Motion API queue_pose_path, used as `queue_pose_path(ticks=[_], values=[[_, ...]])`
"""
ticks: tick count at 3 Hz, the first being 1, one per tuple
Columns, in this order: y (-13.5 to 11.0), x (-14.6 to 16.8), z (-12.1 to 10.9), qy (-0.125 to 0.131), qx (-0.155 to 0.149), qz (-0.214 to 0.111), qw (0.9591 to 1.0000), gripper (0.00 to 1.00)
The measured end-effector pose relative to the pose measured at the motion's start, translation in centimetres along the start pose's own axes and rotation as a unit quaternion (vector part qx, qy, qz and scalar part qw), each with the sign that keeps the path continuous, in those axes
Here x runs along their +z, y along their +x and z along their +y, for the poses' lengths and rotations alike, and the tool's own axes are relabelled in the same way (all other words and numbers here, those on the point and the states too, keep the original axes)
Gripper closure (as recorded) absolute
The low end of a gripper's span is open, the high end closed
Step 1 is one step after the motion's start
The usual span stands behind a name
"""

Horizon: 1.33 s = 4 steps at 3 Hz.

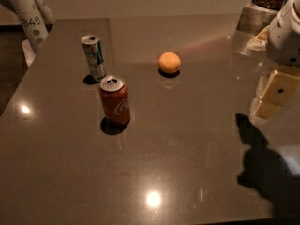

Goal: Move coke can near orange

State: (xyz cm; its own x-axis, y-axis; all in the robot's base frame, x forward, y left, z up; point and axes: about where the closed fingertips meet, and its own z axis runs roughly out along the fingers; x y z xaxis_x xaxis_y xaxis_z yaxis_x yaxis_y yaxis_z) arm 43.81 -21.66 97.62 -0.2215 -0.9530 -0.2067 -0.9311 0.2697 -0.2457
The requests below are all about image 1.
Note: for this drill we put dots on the red coke can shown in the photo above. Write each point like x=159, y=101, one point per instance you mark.
x=113, y=92

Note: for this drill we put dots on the metal dispenser base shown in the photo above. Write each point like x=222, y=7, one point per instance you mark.
x=249, y=36

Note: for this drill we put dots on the orange fruit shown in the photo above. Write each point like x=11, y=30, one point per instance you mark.
x=169, y=62

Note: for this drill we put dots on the silver blue energy drink can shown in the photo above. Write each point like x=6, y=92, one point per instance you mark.
x=92, y=49

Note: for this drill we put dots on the white numbered robot leg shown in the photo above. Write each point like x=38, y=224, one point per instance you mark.
x=33, y=15

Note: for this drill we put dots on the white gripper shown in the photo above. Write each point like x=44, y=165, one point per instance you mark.
x=285, y=37

